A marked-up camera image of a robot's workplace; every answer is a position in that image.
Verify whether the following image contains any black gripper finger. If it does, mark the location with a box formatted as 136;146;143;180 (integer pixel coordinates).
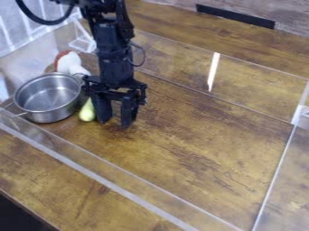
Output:
91;94;112;124
120;97;139;128

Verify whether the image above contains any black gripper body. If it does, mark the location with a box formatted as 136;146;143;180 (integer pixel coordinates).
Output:
81;75;147;106

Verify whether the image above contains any green handled metal spoon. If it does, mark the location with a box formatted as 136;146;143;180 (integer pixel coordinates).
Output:
78;98;95;122

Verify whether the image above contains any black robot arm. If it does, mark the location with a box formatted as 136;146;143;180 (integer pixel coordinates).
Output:
53;0;147;128

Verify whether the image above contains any red and white toy mushroom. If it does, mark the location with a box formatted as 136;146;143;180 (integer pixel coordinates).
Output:
54;51;91;75

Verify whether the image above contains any stainless steel pot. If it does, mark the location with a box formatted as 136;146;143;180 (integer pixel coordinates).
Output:
1;72;81;124

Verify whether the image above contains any clear acrylic stand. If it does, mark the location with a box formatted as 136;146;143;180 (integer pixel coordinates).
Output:
68;19;96;53

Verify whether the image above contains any clear acrylic front barrier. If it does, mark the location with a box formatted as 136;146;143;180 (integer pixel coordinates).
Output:
0;107;240;231

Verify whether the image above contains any clear acrylic barrier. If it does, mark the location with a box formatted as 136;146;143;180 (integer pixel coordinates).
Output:
252;82;309;231
0;107;240;231

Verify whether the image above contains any black strip on table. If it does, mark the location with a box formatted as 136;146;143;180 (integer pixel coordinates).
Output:
195;4;275;29

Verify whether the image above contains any clear acrylic right barrier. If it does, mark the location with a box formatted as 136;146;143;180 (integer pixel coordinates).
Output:
252;82;309;231

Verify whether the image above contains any black cable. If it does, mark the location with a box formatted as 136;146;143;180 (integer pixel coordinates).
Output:
14;0;76;26

